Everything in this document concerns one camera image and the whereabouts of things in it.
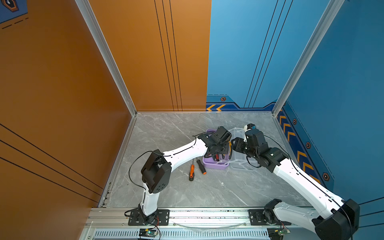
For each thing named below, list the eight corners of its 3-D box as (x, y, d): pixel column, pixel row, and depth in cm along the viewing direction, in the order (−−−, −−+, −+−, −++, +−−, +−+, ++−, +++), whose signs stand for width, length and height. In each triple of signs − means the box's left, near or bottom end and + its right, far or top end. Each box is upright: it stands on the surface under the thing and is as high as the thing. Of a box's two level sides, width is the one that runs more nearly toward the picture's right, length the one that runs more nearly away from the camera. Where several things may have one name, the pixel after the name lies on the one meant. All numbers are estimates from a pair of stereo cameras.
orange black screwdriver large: (189, 181, 87) (189, 179, 85) (189, 165, 93) (189, 164, 91) (194, 181, 87) (194, 179, 85) (194, 165, 93) (194, 164, 91)
